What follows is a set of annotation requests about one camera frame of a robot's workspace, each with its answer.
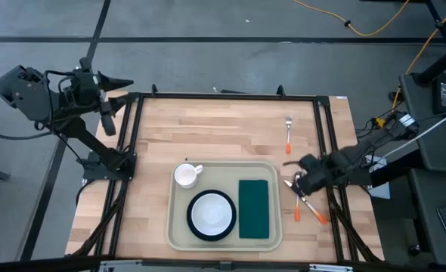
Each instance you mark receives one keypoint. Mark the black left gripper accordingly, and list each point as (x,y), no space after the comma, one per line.
(85,87)

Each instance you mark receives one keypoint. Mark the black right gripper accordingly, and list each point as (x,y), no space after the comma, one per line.
(313,175)

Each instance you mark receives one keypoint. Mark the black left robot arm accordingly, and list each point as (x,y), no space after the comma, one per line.
(22,94)

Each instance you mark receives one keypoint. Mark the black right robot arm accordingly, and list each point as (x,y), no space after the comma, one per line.
(363,155)

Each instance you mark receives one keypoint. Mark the beige plastic serving tray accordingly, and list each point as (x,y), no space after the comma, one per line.
(223,174)

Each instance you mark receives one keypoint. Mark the dark green folded napkin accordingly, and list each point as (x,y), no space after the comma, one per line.
(253,208)

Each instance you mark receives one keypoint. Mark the pale grey flat sheet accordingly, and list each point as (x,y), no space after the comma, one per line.
(378,185)

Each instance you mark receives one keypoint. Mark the small yellow connector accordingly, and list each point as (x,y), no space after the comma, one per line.
(380,121)

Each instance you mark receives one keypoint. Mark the black and white bowl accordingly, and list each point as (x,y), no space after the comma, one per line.
(211,238)

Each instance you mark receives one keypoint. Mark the white ceramic mug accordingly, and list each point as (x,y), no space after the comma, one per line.
(185,175)

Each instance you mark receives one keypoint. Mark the dark grey side desk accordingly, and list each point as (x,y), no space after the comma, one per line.
(427,226)
(434,151)

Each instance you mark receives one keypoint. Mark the small black knob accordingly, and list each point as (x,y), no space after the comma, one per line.
(414,249)

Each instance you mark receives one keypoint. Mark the black aluminium table frame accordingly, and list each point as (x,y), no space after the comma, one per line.
(227,96)

